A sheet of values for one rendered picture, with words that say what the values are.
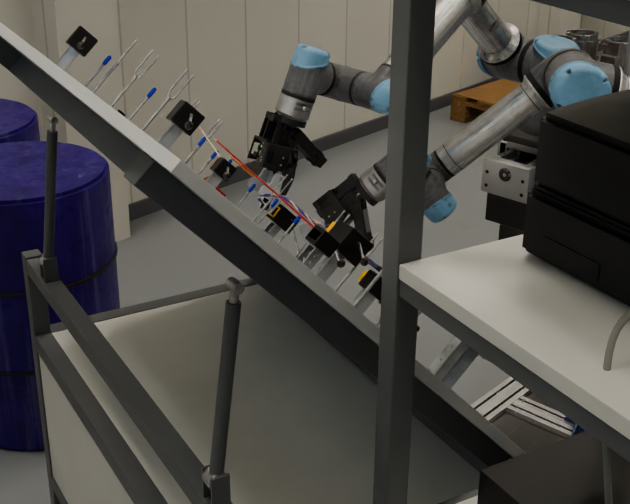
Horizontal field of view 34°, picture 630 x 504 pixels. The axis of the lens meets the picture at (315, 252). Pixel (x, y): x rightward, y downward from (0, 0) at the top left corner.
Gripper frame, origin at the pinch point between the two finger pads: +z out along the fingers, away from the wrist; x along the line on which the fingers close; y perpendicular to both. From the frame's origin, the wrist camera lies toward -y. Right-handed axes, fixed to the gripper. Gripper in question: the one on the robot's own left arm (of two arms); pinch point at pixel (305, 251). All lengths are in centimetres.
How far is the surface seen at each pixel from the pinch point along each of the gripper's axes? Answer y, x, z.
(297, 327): -12.0, -8.6, 14.9
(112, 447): -12, 45, 43
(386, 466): -40, 94, -15
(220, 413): -21, 87, 2
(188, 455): -23, 73, 17
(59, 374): 9, 25, 55
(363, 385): -31.7, 10.6, 4.7
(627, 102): -21, 100, -67
